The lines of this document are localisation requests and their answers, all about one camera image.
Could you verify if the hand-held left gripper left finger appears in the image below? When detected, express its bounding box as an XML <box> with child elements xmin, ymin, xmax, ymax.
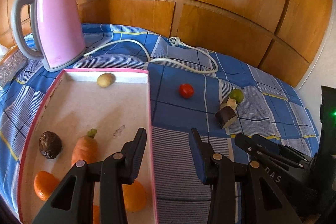
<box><xmin>31</xmin><ymin>128</ymin><xmax>147</xmax><ymax>224</ymax></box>

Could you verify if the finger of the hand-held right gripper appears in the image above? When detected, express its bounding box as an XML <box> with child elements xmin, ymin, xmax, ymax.
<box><xmin>234</xmin><ymin>133</ymin><xmax>306</xmax><ymax>169</ymax></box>
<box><xmin>251</xmin><ymin>134</ymin><xmax>319</xmax><ymax>161</ymax></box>

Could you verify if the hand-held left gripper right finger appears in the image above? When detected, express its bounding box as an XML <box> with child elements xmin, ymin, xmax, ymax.
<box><xmin>189</xmin><ymin>129</ymin><xmax>302</xmax><ymax>224</ymax></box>

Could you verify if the large eggplant chunk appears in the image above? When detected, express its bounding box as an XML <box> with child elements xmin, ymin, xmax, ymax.
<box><xmin>215</xmin><ymin>106</ymin><xmax>237</xmax><ymax>129</ymax></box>

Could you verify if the orange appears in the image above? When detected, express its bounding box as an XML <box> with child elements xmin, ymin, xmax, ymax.
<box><xmin>34</xmin><ymin>171</ymin><xmax>61</xmax><ymax>201</ymax></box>
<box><xmin>122</xmin><ymin>181</ymin><xmax>147</xmax><ymax>212</ymax></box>
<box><xmin>92</xmin><ymin>204</ymin><xmax>101</xmax><ymax>224</ymax></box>

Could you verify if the small eggplant piece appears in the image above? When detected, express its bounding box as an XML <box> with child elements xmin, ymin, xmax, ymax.
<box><xmin>220</xmin><ymin>97</ymin><xmax>238</xmax><ymax>110</ymax></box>

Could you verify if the green round fruit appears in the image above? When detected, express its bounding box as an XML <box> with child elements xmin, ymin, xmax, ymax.
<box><xmin>230</xmin><ymin>89</ymin><xmax>244</xmax><ymax>103</ymax></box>

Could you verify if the pink rimmed white tray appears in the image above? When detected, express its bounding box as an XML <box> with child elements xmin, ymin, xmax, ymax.
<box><xmin>18</xmin><ymin>68</ymin><xmax>160</xmax><ymax>224</ymax></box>

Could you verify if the carrot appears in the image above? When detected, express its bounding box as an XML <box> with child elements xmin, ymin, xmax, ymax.
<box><xmin>71</xmin><ymin>128</ymin><xmax>98</xmax><ymax>168</ymax></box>

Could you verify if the red tomato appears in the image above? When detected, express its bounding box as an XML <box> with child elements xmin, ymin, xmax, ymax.
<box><xmin>179</xmin><ymin>84</ymin><xmax>195</xmax><ymax>99</ymax></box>

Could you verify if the small yellow potato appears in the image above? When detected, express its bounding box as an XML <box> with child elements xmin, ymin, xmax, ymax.
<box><xmin>97</xmin><ymin>73</ymin><xmax>115</xmax><ymax>88</ymax></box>

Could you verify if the dark wrinkled round fruit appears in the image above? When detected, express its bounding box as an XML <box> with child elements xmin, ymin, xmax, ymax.
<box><xmin>39</xmin><ymin>131</ymin><xmax>63</xmax><ymax>160</ymax></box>

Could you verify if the pink electric kettle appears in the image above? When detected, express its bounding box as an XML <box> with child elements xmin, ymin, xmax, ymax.
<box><xmin>11</xmin><ymin>0</ymin><xmax>86</xmax><ymax>72</ymax></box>

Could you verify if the silver embossed tissue box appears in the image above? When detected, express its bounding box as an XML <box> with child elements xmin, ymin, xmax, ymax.
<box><xmin>0</xmin><ymin>47</ymin><xmax>29</xmax><ymax>86</ymax></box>

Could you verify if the white power cord with plug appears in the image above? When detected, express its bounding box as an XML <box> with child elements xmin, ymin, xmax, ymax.
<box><xmin>83</xmin><ymin>37</ymin><xmax>218</xmax><ymax>73</ymax></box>

